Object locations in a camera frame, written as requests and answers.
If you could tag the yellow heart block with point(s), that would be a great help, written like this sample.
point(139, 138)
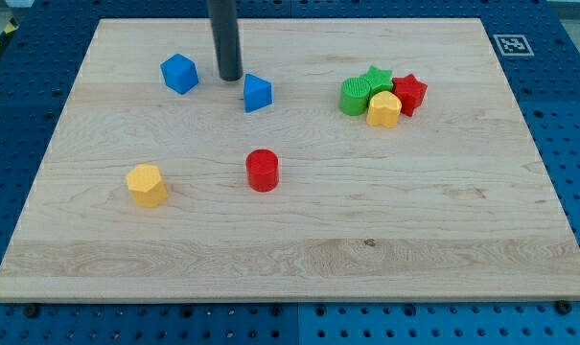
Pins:
point(383, 110)

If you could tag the red star block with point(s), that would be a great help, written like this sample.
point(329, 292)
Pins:
point(410, 91)

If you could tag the green star block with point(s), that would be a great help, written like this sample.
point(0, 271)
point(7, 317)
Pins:
point(379, 79)

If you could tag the blue cube block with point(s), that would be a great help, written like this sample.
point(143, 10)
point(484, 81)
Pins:
point(179, 73)

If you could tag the yellow hexagon block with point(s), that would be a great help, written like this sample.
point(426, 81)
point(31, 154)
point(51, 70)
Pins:
point(146, 186)

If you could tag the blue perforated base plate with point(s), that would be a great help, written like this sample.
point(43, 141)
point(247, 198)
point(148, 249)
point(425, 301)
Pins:
point(41, 62)

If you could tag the red cylinder block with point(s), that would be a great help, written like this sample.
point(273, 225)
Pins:
point(262, 166)

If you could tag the blue triangle block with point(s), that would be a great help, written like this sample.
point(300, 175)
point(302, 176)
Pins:
point(257, 93)

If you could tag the light wooden board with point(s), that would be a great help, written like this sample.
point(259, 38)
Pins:
point(452, 205)

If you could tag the green circle block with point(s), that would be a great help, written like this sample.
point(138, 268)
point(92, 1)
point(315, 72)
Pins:
point(354, 96)

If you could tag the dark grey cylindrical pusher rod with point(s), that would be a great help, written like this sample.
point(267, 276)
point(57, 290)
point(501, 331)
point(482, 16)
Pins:
point(226, 36)

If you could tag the white fiducial marker tag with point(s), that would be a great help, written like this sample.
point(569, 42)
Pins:
point(513, 45)

